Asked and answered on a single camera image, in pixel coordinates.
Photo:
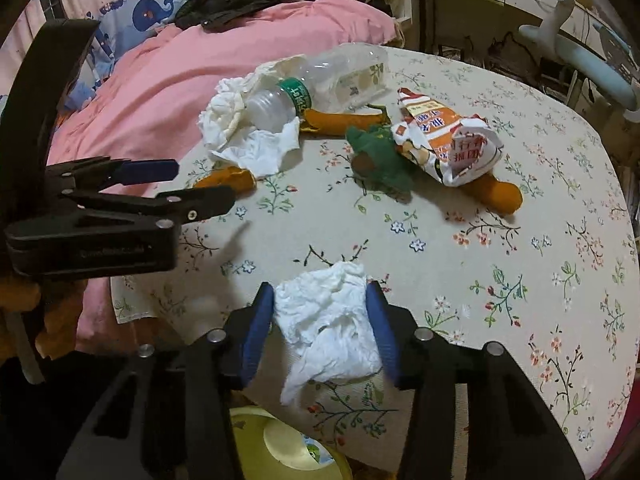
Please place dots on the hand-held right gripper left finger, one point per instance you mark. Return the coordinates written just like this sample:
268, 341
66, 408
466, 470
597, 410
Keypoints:
257, 330

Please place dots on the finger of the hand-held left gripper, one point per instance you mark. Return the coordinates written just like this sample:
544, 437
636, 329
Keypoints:
200, 205
150, 170

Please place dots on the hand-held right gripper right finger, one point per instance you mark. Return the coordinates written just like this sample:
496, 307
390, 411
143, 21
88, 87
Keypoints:
382, 330

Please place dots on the short orange peel piece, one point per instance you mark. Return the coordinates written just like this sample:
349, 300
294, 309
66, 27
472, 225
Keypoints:
230, 179

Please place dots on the small white tissue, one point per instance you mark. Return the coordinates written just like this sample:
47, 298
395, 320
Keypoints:
325, 325

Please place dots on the bulky white tissue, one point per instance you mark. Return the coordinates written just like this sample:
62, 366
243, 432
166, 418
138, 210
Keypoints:
222, 110

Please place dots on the yellow trash bin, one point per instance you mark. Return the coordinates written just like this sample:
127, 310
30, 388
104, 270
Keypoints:
270, 440

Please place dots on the green net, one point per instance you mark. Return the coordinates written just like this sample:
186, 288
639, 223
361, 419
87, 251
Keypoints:
380, 160

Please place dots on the long orange peel piece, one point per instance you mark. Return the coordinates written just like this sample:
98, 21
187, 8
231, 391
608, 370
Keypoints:
500, 194

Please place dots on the orange white snack wrapper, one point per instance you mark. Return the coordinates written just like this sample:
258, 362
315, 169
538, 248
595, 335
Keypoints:
440, 150

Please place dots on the person's left hand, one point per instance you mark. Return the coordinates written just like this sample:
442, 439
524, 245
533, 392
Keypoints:
55, 320

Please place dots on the floral bed sheet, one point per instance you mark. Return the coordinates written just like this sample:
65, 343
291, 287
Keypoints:
450, 270

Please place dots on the pink blanket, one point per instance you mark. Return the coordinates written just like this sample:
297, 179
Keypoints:
165, 75

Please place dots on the orange peel with green stem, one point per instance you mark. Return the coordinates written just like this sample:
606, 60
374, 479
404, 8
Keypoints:
330, 121

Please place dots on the blue whale print bedding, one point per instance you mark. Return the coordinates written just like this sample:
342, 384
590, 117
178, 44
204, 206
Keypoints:
145, 7

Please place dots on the clear plastic bottle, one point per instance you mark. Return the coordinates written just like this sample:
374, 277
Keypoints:
325, 80

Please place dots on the black garment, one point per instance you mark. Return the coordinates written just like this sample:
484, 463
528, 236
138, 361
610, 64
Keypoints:
240, 0

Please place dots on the light blue chair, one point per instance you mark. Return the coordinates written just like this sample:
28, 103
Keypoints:
595, 67

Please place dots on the white wooden post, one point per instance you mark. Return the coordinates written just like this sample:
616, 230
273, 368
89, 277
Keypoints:
406, 0

